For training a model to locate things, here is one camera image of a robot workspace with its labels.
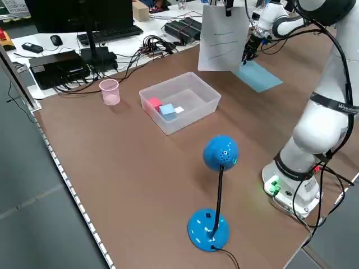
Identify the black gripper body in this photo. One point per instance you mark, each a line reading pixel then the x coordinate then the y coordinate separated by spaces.
pixel 253 45

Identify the white A4 paper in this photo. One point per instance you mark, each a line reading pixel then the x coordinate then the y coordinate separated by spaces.
pixel 221 47

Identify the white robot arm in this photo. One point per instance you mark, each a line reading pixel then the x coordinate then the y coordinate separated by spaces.
pixel 317 131
pixel 269 16

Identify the black flat computer box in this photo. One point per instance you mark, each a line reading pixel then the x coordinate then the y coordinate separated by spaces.
pixel 56 67

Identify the small black flat device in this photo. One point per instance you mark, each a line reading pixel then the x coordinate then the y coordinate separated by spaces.
pixel 32 47

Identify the black power brick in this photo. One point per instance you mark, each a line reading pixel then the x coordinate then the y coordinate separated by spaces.
pixel 178 32
pixel 193 25

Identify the clear plastic bin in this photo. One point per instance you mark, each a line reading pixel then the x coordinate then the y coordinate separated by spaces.
pixel 207 95

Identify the small white cube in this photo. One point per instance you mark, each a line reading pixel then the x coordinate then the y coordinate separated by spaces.
pixel 179 110

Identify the cardboard box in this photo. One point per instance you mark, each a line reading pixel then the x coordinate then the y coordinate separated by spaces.
pixel 140 11

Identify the blue cube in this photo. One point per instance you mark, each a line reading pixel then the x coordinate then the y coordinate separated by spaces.
pixel 167 112

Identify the blue desk lamp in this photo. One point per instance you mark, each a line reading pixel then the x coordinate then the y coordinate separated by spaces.
pixel 220 152

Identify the red cube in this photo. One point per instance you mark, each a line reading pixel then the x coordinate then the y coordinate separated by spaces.
pixel 154 103

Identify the black keyboard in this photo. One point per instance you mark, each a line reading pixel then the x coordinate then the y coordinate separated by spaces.
pixel 117 31

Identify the pink mesh cup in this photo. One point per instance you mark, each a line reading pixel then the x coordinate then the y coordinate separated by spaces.
pixel 110 93

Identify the black monitor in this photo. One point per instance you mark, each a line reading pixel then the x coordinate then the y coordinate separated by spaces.
pixel 81 14

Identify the black computer mouse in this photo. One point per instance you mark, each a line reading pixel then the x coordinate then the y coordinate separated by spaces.
pixel 56 40

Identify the red button box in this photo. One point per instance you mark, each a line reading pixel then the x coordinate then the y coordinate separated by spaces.
pixel 5 37

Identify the aluminium frame rail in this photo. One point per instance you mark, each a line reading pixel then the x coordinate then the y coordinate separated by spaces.
pixel 19 81

